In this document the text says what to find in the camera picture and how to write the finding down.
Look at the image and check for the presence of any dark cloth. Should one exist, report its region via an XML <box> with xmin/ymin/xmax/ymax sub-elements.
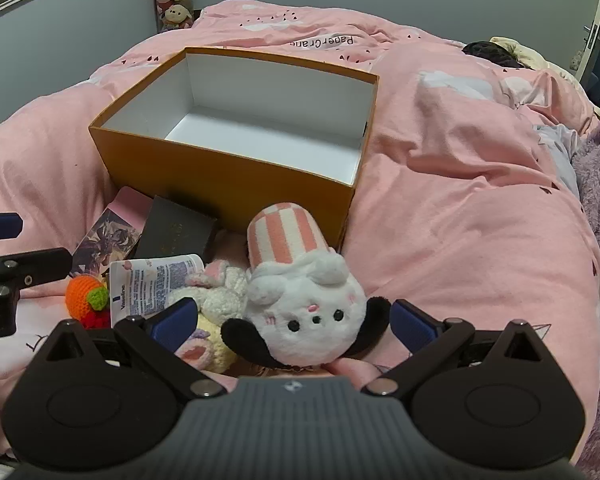
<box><xmin>462</xmin><ymin>40</ymin><xmax>524</xmax><ymax>70</ymax></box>

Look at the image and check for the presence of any white plush with striped hat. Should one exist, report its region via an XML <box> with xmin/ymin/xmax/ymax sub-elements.
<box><xmin>221</xmin><ymin>201</ymin><xmax>393</xmax><ymax>367</ymax></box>

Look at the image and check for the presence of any cream cloth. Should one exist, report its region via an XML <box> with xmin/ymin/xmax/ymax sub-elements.
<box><xmin>490</xmin><ymin>36</ymin><xmax>582</xmax><ymax>82</ymax></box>

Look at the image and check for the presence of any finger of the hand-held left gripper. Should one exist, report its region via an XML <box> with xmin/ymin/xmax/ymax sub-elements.
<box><xmin>0</xmin><ymin>247</ymin><xmax>74</xmax><ymax>292</ymax></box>
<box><xmin>0</xmin><ymin>213</ymin><xmax>24</xmax><ymax>242</ymax></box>

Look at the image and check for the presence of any cream crocheted bunny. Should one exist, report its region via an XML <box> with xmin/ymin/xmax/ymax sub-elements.
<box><xmin>172</xmin><ymin>259</ymin><xmax>251</xmax><ymax>374</ymax></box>

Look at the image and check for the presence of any dark brown small box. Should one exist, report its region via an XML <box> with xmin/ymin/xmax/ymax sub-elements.
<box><xmin>130</xmin><ymin>195</ymin><xmax>220</xmax><ymax>264</ymax></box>

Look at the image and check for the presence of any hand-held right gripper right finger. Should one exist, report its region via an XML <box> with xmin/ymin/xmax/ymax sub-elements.
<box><xmin>359</xmin><ymin>298</ymin><xmax>549</xmax><ymax>399</ymax></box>

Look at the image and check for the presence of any red crocheted fruit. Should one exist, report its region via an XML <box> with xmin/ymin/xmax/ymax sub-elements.
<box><xmin>82</xmin><ymin>310</ymin><xmax>112</xmax><ymax>330</ymax></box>

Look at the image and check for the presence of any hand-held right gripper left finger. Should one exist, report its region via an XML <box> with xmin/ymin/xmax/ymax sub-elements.
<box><xmin>44</xmin><ymin>297</ymin><xmax>227</xmax><ymax>402</ymax></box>

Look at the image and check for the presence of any orange cardboard box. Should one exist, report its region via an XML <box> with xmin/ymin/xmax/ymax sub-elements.
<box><xmin>89</xmin><ymin>46</ymin><xmax>380</xmax><ymax>252</ymax></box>

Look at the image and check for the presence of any pink printed blanket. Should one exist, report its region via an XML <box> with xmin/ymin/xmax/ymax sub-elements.
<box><xmin>0</xmin><ymin>0</ymin><xmax>600</xmax><ymax>463</ymax></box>

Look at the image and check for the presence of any printed pink card box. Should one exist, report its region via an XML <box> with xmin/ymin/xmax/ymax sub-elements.
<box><xmin>72</xmin><ymin>186</ymin><xmax>154</xmax><ymax>279</ymax></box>

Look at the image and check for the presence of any grey white cloth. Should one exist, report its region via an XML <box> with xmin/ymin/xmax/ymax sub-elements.
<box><xmin>532</xmin><ymin>122</ymin><xmax>582</xmax><ymax>197</ymax></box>

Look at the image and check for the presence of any orange crocheted fruit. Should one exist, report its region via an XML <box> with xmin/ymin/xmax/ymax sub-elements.
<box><xmin>66</xmin><ymin>275</ymin><xmax>109</xmax><ymax>322</ymax></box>

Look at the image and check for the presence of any white lotion tube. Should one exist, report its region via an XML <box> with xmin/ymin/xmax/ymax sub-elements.
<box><xmin>109</xmin><ymin>254</ymin><xmax>204</xmax><ymax>329</ymax></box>

